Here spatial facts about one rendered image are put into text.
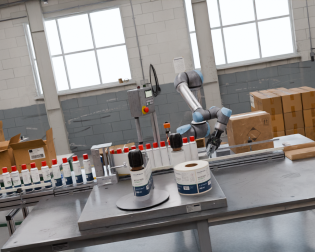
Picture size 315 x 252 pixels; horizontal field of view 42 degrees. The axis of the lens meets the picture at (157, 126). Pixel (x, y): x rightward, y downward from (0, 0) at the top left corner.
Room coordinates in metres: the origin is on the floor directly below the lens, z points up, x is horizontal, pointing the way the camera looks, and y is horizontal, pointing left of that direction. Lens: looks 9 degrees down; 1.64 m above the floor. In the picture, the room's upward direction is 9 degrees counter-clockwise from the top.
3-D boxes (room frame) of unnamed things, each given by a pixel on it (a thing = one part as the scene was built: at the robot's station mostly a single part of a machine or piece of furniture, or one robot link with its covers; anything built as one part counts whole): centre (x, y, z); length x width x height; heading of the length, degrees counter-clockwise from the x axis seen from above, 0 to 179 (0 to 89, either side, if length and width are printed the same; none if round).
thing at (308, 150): (2.87, -1.02, 0.85); 0.30 x 0.26 x 0.04; 90
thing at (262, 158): (2.87, -0.03, 0.85); 1.65 x 0.11 x 0.05; 90
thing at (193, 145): (2.88, -0.23, 0.98); 0.05 x 0.05 x 0.20
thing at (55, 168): (2.87, 0.76, 0.98); 0.05 x 0.05 x 0.20
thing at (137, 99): (2.96, 0.08, 1.38); 0.17 x 0.10 x 0.19; 145
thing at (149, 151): (2.87, 0.09, 0.98); 0.05 x 0.05 x 0.20
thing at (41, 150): (4.18, 1.28, 0.97); 0.51 x 0.39 x 0.37; 179
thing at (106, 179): (2.78, 0.40, 1.01); 0.14 x 0.13 x 0.26; 90
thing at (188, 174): (2.32, -0.16, 0.95); 0.20 x 0.20 x 0.14
